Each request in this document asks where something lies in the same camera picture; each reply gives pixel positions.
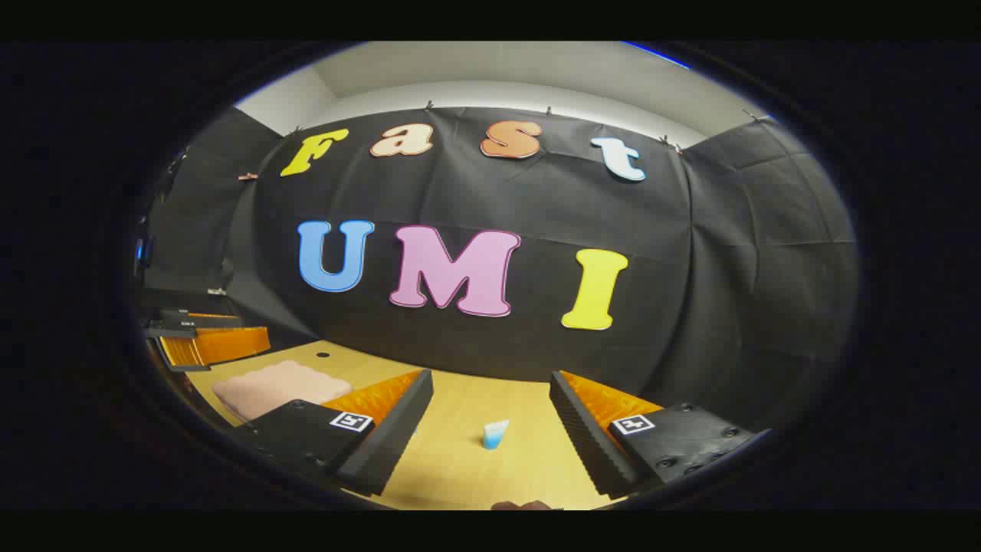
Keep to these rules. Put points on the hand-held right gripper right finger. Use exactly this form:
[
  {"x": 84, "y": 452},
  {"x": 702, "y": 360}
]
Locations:
[{"x": 586, "y": 437}]

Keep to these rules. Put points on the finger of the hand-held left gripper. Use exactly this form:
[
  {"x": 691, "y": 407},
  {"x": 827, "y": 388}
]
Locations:
[
  {"x": 191, "y": 319},
  {"x": 222, "y": 345}
]

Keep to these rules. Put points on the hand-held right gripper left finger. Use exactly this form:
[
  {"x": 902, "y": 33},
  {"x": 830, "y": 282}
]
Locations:
[{"x": 398, "y": 429}]

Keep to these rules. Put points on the white and blue tube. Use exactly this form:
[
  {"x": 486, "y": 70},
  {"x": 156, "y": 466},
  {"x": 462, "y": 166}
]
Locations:
[{"x": 495, "y": 435}]

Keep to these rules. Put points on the black backdrop cloth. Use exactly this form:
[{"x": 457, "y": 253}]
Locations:
[{"x": 728, "y": 268}]

